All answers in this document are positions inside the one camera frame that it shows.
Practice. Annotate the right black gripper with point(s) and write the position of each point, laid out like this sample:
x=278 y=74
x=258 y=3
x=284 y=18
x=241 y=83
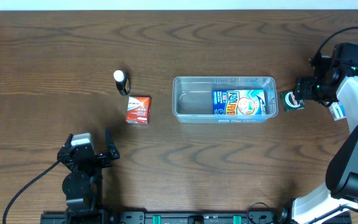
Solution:
x=305 y=88

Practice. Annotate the blue Kool Fever box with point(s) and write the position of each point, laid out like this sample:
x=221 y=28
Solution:
x=239 y=102

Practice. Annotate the small black white-capped bottle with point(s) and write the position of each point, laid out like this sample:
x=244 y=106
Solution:
x=122 y=82

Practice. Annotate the dark green round-logo box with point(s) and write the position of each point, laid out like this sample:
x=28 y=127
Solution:
x=290 y=103

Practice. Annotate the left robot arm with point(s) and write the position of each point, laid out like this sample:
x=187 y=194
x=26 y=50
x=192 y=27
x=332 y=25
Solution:
x=83 y=186

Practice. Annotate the red medicine box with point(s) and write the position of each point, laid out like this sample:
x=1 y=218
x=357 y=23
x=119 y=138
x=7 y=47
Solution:
x=138 y=109

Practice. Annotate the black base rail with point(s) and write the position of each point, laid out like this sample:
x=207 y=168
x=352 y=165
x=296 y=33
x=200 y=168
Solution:
x=183 y=218

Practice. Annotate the white Panadol packet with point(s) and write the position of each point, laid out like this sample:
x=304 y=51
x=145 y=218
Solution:
x=337 y=111

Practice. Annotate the clear plastic container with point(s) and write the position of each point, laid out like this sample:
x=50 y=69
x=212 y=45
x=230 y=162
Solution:
x=193 y=100

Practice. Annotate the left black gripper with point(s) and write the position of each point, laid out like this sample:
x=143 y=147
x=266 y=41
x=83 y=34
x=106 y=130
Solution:
x=89 y=156

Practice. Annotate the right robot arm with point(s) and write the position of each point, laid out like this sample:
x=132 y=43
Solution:
x=339 y=192

